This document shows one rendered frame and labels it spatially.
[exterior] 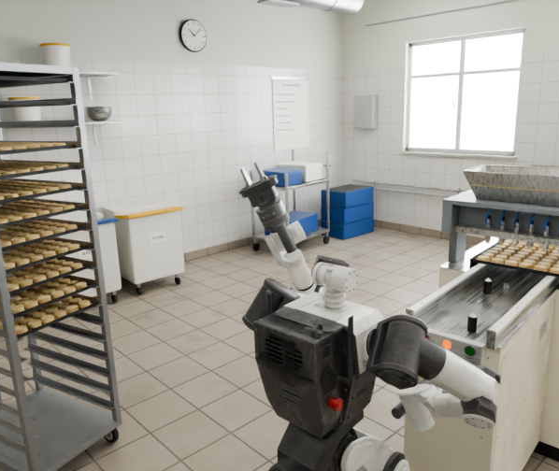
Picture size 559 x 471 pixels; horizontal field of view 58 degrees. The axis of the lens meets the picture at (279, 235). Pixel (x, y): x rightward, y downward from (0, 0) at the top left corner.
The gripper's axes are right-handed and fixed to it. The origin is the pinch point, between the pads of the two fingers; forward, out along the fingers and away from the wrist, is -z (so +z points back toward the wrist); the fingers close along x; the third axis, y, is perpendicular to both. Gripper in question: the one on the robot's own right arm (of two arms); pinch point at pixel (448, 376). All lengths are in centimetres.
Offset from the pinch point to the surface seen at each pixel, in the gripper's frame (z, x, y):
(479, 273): -73, -12, -19
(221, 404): -16, 76, -138
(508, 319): -24.0, -14.6, 9.8
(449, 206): -82, -40, -38
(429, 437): -13.1, 36.3, -11.3
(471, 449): -13.2, 33.9, 4.7
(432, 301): -25.1, -13.8, -18.3
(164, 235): -112, 22, -318
